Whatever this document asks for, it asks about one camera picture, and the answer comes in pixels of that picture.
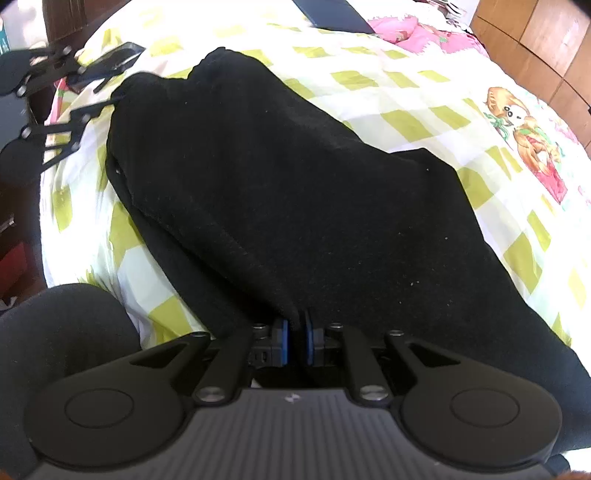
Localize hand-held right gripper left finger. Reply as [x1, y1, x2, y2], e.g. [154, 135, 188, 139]
[127, 318, 291, 408]

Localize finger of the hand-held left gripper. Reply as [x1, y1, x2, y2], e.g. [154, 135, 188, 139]
[18, 41, 147, 97]
[19, 91, 126, 175]

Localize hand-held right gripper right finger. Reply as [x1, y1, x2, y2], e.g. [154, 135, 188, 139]
[300, 310, 460, 408]

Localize black pants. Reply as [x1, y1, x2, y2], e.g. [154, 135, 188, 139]
[105, 46, 591, 467]

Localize brown wooden headboard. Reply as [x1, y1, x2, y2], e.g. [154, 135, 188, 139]
[39, 0, 125, 52]

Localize dark blue flat cloth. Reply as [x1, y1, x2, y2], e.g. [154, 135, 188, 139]
[293, 0, 376, 36]

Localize checkered cartoon printed blanket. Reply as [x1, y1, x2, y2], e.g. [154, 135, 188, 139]
[39, 0, 591, 352]

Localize wooden wardrobe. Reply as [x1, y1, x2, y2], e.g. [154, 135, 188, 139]
[470, 0, 591, 154]

